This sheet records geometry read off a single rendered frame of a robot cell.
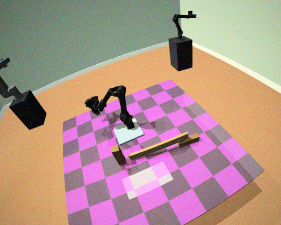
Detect long brown wooden rail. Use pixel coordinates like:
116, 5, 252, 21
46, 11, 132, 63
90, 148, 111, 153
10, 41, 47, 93
128, 132, 189, 161

